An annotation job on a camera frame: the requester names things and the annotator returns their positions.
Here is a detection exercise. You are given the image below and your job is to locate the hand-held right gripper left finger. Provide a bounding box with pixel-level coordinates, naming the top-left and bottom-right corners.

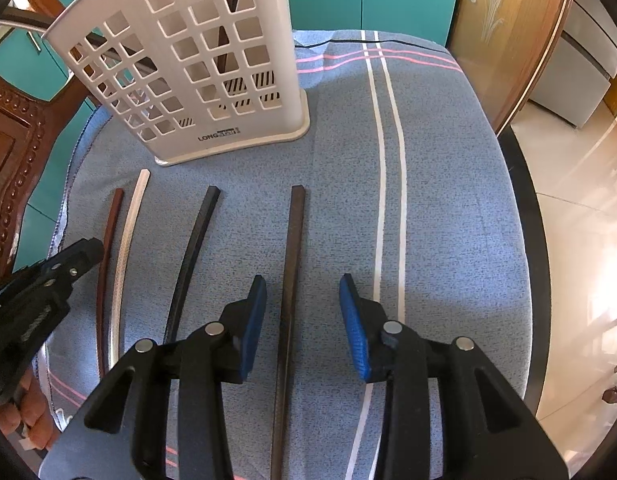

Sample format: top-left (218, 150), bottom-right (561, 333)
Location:
top-left (38, 275), bottom-right (267, 480)

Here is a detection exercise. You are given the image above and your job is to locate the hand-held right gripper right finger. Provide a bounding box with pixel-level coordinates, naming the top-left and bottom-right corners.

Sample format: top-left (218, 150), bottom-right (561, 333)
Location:
top-left (339, 274), bottom-right (572, 480)

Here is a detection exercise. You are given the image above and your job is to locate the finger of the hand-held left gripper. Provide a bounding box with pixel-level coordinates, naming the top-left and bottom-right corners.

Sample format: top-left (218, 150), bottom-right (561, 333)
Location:
top-left (41, 238), bottom-right (105, 291)

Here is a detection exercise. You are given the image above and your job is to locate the red-brown chopstick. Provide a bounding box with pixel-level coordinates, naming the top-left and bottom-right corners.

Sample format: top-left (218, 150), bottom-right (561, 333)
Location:
top-left (96, 188), bottom-right (125, 380)

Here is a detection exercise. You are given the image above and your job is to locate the white chopstick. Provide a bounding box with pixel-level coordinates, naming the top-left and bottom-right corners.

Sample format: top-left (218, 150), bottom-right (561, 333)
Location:
top-left (107, 169), bottom-right (152, 368)

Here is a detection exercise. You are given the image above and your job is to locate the dark brown chopstick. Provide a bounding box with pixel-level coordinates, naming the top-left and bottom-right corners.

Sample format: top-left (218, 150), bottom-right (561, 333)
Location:
top-left (216, 0), bottom-right (242, 78)
top-left (268, 185), bottom-right (307, 480)

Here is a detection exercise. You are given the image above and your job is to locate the black chopstick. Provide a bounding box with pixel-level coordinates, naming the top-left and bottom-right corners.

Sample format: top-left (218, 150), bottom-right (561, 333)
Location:
top-left (163, 185), bottom-right (223, 345)

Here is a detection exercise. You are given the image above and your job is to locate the white plastic utensil basket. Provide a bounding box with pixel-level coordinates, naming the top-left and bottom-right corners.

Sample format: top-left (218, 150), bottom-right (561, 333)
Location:
top-left (41, 0), bottom-right (312, 167)

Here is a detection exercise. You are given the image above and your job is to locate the person's left hand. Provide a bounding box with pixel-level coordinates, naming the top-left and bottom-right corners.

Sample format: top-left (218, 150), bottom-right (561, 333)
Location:
top-left (1, 371), bottom-right (56, 453)

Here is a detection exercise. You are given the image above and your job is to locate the carved wooden chair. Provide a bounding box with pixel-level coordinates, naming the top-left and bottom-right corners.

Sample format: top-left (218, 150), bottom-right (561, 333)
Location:
top-left (0, 0), bottom-right (96, 286)

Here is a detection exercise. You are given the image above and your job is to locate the blue striped cloth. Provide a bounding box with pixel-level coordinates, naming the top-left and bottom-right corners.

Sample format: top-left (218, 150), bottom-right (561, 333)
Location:
top-left (36, 29), bottom-right (534, 480)

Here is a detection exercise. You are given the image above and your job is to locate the black round table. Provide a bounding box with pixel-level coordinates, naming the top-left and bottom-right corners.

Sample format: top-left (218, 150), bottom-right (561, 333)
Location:
top-left (496, 122), bottom-right (545, 418)

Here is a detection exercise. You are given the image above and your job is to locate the wooden framed glass door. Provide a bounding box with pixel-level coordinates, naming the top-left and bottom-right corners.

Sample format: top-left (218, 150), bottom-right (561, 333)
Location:
top-left (449, 0), bottom-right (577, 136)

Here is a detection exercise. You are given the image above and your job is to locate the silver refrigerator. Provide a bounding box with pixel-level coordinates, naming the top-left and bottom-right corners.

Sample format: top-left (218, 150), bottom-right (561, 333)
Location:
top-left (526, 0), bottom-right (617, 131)

